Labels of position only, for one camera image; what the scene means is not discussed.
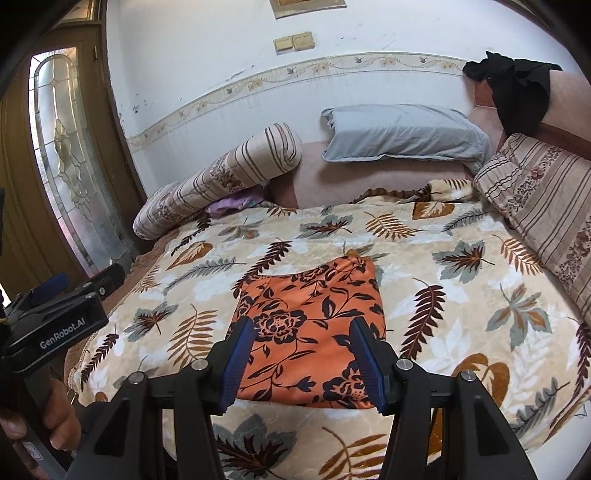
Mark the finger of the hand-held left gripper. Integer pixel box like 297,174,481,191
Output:
18,272,71,306
76,263,125,301

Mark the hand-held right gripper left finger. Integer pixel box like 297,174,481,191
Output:
62,318,260,480

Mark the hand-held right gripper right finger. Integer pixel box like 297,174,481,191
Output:
348,318,539,480

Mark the orange floral dress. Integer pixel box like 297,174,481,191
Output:
233,256,387,411

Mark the person's left hand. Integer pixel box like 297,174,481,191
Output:
0,376,84,450

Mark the leaf print blanket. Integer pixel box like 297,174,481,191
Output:
65,178,591,480

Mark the wooden door with glass panel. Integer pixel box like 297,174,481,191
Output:
0,0,144,296

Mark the purple cloth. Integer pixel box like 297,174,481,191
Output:
205,193,264,217

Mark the striped bolster pillow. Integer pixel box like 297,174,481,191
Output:
133,122,304,241

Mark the pink upholstered headboard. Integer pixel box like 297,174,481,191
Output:
265,69,591,210

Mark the grey pillow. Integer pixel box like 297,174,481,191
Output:
320,104,491,174

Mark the striped flat pillow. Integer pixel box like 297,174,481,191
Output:
473,133,591,324

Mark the black garment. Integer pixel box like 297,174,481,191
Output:
462,52,563,137

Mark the beige wall plaque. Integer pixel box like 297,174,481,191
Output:
269,0,347,20

